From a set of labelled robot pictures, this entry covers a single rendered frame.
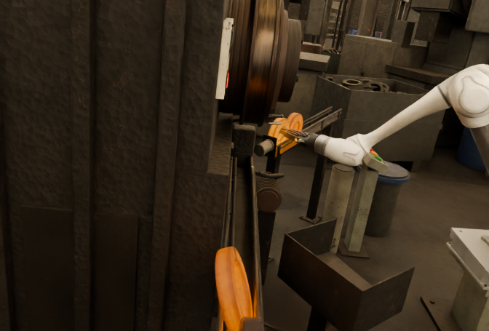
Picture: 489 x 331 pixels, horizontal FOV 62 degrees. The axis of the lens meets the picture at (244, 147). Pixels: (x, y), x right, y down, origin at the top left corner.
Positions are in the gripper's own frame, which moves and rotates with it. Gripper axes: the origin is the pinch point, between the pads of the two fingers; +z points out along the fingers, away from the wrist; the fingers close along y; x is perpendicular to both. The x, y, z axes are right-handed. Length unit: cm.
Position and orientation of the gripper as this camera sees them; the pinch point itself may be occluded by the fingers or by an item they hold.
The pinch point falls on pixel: (279, 129)
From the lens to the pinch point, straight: 200.2
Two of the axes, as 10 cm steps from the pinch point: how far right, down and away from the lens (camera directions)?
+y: 5.6, -2.0, 8.0
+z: -8.1, -3.2, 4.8
